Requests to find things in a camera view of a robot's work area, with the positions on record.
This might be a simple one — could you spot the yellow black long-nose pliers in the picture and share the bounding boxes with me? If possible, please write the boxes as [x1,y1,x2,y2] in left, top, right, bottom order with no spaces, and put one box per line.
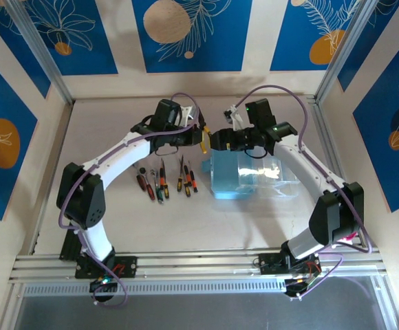
[197,109,211,155]

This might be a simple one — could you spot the blue clear-lid plastic tool box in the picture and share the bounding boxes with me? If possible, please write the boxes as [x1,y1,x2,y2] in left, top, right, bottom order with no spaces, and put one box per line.
[201,149,301,201]

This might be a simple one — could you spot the slim orange black precision screwdriver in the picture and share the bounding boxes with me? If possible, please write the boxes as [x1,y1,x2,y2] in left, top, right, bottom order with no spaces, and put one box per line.
[187,158,200,193]

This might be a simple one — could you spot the small black screwdriver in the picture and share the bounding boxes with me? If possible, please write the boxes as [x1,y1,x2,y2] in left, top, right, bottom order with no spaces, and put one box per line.
[179,159,191,199]

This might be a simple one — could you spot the orange-black screwdriver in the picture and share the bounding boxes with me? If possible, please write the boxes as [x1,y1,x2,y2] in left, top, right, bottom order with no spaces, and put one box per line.
[176,154,185,193]

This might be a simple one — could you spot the yellow black screwdriver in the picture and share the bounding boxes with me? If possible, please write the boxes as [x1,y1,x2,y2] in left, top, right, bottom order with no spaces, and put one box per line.
[162,171,170,204]

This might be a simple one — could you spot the red black screwdriver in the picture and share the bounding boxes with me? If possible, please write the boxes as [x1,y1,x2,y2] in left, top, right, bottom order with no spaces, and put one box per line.
[136,173,149,197]

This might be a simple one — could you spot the green black screwdriver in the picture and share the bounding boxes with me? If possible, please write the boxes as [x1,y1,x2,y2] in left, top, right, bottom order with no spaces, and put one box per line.
[151,168,162,204]

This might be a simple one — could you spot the black extrusion block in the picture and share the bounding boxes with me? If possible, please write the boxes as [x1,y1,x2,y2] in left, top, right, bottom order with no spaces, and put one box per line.
[59,226,83,261]

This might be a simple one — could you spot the aluminium side rail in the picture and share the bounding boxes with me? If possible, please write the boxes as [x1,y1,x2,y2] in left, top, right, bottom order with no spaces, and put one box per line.
[305,94,365,248]

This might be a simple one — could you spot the aluminium frame rail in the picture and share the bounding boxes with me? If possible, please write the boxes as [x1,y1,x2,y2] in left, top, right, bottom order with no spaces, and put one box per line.
[8,249,389,285]

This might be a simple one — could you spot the aluminium corner post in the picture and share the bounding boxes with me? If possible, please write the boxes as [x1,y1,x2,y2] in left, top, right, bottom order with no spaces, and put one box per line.
[5,0,74,105]
[315,0,381,101]

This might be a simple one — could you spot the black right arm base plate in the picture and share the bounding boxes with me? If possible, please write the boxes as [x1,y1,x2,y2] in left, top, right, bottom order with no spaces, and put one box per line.
[259,252,323,276]

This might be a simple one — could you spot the grey slotted cable duct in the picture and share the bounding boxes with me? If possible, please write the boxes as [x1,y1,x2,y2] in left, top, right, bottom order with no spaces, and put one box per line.
[22,282,288,297]

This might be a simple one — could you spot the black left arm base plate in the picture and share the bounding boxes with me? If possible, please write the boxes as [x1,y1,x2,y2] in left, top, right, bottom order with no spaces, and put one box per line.
[74,256,138,279]

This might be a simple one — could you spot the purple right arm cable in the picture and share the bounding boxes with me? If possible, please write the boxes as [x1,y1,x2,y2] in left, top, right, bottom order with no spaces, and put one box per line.
[235,84,373,303]

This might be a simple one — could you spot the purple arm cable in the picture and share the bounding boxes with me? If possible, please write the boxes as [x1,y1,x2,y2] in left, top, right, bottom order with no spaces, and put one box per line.
[235,84,373,303]
[57,91,204,309]

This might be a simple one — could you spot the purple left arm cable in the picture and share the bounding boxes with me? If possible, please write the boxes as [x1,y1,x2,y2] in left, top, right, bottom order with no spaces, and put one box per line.
[57,91,204,309]

